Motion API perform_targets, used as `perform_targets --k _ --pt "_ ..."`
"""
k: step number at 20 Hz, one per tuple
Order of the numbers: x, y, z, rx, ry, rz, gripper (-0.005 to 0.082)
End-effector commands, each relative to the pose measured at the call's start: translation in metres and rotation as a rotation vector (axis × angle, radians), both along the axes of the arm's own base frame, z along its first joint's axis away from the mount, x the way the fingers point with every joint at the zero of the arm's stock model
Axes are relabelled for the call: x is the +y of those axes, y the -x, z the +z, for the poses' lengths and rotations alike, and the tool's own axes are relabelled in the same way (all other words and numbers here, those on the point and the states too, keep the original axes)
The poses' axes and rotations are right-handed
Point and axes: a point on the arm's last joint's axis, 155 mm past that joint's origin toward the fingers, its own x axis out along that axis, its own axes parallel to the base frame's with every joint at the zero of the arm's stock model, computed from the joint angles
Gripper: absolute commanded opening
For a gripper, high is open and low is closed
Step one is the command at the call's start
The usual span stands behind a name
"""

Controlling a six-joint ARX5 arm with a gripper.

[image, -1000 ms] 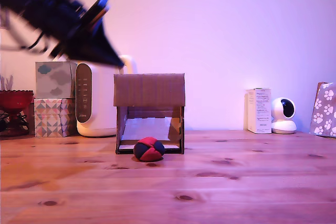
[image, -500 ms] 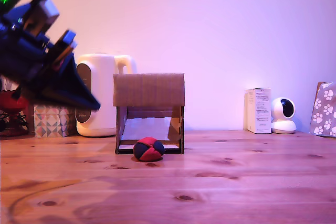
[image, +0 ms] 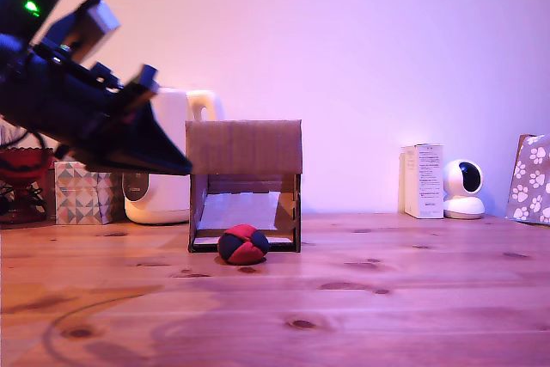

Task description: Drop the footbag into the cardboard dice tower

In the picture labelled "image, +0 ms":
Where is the red glass footed bowl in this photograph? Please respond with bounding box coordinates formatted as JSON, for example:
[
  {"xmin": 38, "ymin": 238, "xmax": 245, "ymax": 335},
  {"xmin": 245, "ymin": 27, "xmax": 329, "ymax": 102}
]
[{"xmin": 0, "ymin": 147, "xmax": 56, "ymax": 224}]

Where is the small white round camera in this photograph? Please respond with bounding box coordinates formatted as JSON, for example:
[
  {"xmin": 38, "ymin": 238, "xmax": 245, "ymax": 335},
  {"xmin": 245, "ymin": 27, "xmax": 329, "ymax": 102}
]
[{"xmin": 443, "ymin": 159, "xmax": 486, "ymax": 220}]

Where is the cardboard dice tower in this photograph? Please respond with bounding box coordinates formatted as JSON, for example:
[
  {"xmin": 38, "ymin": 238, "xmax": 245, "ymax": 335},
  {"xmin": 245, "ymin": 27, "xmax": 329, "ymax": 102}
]
[{"xmin": 185, "ymin": 119, "xmax": 303, "ymax": 254}]

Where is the triangle pattern tissue box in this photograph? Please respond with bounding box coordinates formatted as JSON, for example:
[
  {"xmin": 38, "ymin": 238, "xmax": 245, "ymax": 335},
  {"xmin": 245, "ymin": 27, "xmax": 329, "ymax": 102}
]
[{"xmin": 54, "ymin": 160, "xmax": 125, "ymax": 226}]

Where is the white electric kettle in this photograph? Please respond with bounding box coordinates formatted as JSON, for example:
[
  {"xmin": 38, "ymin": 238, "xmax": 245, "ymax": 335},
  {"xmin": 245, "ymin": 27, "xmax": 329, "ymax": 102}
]
[{"xmin": 123, "ymin": 87, "xmax": 225, "ymax": 226}]

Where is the red and navy footbag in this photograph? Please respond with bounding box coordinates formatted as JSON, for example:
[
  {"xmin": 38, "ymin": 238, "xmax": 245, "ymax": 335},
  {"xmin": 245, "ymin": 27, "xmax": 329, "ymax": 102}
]
[{"xmin": 217, "ymin": 223, "xmax": 271, "ymax": 266}]

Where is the paw print gift bag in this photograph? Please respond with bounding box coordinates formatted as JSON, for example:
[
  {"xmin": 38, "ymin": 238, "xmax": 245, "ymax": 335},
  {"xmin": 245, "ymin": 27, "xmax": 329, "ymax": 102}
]
[{"xmin": 504, "ymin": 134, "xmax": 550, "ymax": 226}]

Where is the white printed carton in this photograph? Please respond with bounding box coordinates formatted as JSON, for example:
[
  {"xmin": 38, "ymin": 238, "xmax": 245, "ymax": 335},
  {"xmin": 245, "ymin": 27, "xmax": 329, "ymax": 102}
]
[{"xmin": 401, "ymin": 143, "xmax": 444, "ymax": 219}]

